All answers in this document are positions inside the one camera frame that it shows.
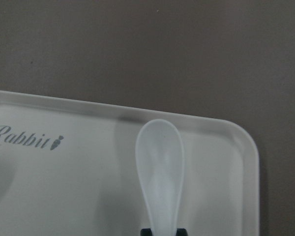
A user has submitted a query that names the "white plastic Rabbit tray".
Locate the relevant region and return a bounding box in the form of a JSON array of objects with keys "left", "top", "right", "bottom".
[{"left": 0, "top": 91, "right": 260, "bottom": 236}]

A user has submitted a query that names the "white plastic soup spoon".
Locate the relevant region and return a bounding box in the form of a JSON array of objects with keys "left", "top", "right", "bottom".
[{"left": 135, "top": 119, "right": 185, "bottom": 236}]

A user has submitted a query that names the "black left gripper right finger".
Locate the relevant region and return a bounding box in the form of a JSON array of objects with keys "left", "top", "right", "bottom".
[{"left": 176, "top": 228, "right": 187, "bottom": 236}]

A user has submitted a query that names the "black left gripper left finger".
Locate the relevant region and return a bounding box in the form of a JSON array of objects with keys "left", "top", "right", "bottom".
[{"left": 140, "top": 228, "right": 152, "bottom": 236}]

